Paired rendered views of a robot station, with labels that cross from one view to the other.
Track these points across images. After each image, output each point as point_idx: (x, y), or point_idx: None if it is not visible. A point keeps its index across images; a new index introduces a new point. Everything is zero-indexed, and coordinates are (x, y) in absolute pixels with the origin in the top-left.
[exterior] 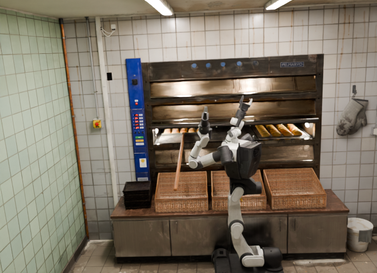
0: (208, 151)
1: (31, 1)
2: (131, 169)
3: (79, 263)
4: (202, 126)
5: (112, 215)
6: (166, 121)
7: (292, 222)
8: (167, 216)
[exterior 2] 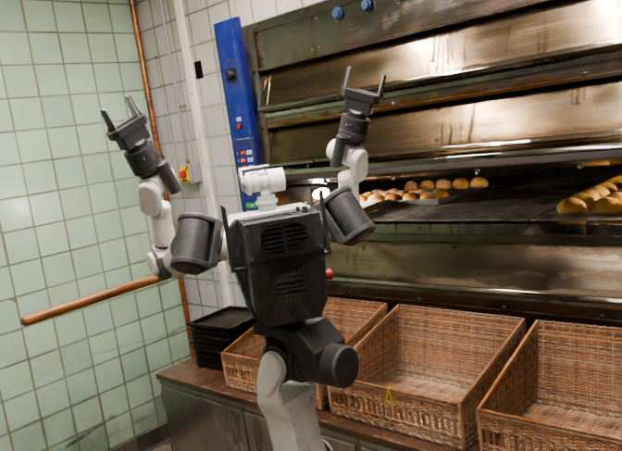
0: (394, 249)
1: None
2: None
3: None
4: (124, 155)
5: (160, 372)
6: (298, 168)
7: None
8: (237, 400)
